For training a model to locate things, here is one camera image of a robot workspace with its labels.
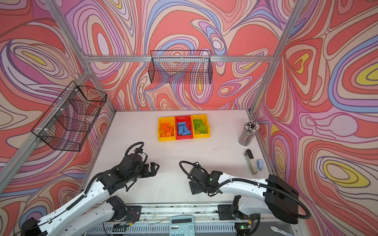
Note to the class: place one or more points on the red bin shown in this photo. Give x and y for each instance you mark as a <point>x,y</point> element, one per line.
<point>188,121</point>

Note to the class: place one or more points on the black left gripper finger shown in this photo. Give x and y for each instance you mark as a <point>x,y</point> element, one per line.
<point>153,163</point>
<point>153,170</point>

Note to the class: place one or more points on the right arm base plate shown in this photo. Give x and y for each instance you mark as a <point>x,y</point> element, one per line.
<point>227,212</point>

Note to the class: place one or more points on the left wire basket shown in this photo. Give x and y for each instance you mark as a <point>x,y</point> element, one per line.
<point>72,119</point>

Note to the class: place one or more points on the teal calculator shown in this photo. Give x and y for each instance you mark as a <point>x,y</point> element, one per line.
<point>182,225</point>

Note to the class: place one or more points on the small blue object by stapler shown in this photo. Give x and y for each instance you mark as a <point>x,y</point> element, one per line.
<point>260,164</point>

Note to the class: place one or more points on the green long brick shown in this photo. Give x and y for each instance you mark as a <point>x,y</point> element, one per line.
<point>200,129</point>

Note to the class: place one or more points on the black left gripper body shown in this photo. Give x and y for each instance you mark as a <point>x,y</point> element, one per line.
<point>133,176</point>

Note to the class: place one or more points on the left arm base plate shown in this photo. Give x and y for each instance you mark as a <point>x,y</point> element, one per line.
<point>129,214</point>

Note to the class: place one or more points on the green brick front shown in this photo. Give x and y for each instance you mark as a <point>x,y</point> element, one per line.
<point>198,121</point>

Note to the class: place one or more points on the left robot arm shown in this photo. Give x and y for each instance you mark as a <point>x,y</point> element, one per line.
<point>98,202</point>

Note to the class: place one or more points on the left yellow bin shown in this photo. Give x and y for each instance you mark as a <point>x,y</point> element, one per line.
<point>170,120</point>

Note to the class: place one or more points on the back wire basket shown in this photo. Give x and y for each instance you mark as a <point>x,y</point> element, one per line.
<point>181,67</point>

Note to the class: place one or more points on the clear cup of pencils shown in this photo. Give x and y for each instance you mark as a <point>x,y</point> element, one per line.
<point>249,131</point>

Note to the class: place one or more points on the yellow bin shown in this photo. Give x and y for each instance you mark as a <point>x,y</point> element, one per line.
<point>170,120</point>
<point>205,122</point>

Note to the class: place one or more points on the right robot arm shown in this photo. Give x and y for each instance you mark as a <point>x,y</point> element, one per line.
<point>251,196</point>

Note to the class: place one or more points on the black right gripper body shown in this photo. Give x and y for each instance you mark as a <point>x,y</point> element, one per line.
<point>198,189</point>

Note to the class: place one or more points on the right yellow bin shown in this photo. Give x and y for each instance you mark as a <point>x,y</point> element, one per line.
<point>205,122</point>

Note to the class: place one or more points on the white stapler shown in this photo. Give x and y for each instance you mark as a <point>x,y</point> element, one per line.
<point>251,162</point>

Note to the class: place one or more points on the blue long brick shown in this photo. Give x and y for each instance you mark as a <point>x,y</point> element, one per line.
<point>180,126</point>

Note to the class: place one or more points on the wire basket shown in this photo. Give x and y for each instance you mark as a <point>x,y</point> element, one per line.
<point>181,67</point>
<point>72,119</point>

